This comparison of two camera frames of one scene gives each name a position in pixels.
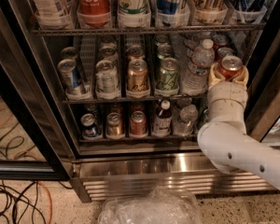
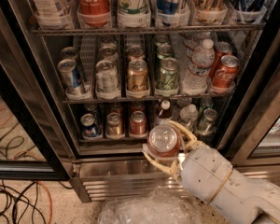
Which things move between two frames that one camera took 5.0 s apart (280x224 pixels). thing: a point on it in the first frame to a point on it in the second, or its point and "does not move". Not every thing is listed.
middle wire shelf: (135, 101) does not move
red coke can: (223, 52) to (225, 75)
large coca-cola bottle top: (93, 8) does not move
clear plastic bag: (161, 205) does not move
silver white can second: (109, 53) does not move
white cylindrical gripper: (228, 91) to (205, 171)
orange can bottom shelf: (138, 124) does not move
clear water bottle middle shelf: (195, 80) does not move
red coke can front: (230, 66) to (163, 141)
